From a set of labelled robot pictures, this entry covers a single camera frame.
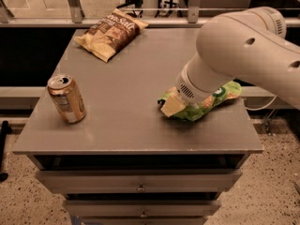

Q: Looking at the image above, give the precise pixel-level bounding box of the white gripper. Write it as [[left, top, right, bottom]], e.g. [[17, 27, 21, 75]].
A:
[[161, 63, 216, 117]]

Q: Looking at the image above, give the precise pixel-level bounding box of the green rice chip bag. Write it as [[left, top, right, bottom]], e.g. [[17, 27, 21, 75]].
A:
[[157, 80, 243, 123]]

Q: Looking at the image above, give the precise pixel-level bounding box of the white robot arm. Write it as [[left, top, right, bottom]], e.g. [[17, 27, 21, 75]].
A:
[[162, 7, 300, 117]]

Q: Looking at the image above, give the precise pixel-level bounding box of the brown chip bag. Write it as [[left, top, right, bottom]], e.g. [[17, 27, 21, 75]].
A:
[[74, 8, 148, 62]]

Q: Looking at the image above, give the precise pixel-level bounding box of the grey drawer cabinet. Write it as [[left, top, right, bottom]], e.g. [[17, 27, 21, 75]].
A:
[[13, 28, 263, 225]]

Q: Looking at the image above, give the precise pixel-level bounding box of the top drawer with knob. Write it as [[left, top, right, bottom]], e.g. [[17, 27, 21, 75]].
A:
[[37, 169, 242, 194]]

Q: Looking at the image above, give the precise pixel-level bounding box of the drawer with knob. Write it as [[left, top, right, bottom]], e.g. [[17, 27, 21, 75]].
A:
[[37, 169, 242, 194], [64, 200, 220, 218]]

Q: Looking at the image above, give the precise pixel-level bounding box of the orange soda can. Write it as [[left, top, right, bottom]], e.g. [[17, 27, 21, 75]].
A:
[[47, 74, 86, 124]]

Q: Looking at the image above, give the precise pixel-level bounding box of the grey metal railing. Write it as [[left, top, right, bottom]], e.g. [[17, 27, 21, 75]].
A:
[[1, 0, 300, 28]]

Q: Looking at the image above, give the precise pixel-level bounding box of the black stand at left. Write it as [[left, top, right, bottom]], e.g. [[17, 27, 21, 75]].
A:
[[0, 121, 12, 183]]

